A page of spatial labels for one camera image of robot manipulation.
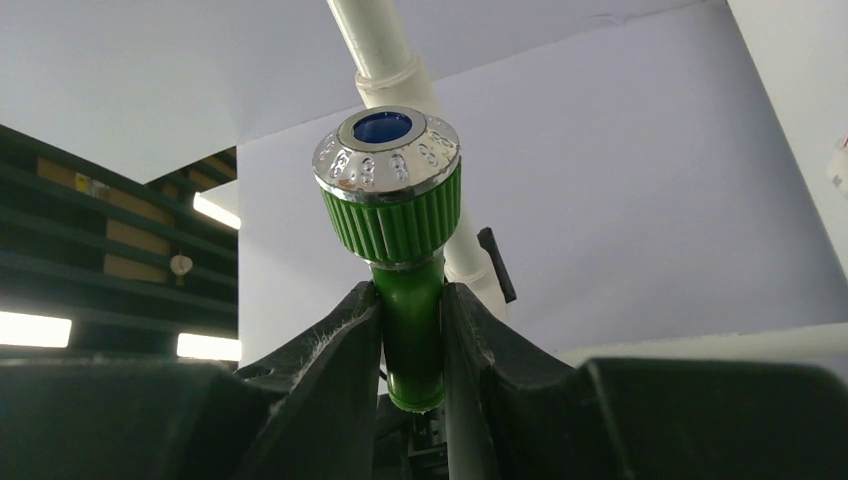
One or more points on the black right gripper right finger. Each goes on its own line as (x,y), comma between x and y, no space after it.
(514,411)

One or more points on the green water faucet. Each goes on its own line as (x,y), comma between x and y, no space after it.
(390,178)

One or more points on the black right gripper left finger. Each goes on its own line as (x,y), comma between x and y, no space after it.
(305,411)

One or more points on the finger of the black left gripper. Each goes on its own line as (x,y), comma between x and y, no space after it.
(488,243)

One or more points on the white PVC pipe frame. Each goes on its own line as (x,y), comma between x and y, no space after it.
(390,73)

